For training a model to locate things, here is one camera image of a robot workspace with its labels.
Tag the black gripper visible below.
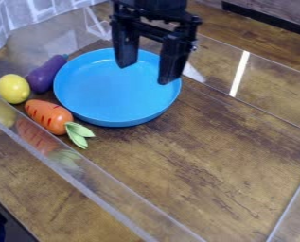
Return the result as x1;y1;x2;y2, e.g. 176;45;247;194
110;0;203;85

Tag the blue round plate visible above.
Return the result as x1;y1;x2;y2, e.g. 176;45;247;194
54;48;182;127

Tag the orange toy carrot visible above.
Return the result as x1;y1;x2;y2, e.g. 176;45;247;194
25;99;96;149

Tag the purple toy eggplant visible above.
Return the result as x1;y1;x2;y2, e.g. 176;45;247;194
27;54;69;94

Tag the yellow toy lemon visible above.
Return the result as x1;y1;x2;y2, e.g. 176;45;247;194
0;74;31;104

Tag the clear acrylic front barrier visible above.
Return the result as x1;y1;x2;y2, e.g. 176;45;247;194
0;98;207;242

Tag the clear acrylic corner bracket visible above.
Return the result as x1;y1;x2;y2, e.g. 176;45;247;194
83;7;112;41

